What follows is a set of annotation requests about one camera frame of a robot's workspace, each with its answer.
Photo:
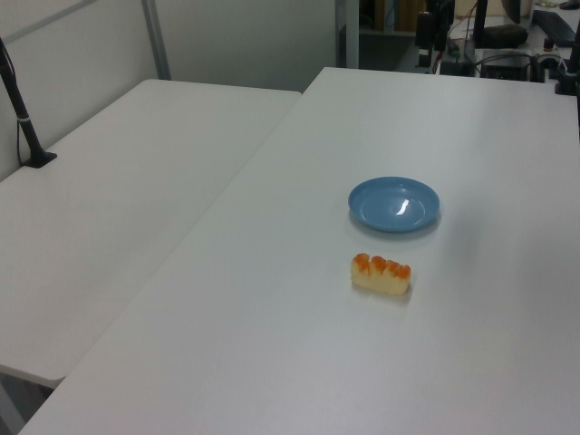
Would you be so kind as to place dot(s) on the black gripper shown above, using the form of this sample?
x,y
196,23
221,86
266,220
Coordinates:
x,y
440,6

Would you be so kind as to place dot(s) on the bread with orange topping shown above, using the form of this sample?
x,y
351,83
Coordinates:
x,y
379,275

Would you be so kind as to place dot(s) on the blue plate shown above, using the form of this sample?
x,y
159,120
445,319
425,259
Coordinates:
x,y
393,205

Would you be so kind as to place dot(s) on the black padded wrist rest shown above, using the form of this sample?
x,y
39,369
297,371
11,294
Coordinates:
x,y
505,35

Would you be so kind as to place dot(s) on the black box on desk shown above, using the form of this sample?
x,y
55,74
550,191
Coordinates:
x,y
504,65

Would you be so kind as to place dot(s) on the black keyboard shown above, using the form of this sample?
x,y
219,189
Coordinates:
x,y
555,26

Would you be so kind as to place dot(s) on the silver metal bracket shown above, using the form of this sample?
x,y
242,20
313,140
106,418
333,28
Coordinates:
x,y
549,60

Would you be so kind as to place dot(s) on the black table clamp mount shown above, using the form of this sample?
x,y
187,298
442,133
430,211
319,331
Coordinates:
x,y
567,84

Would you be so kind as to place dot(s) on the black camera stand pole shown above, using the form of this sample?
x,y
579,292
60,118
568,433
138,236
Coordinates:
x,y
22,122

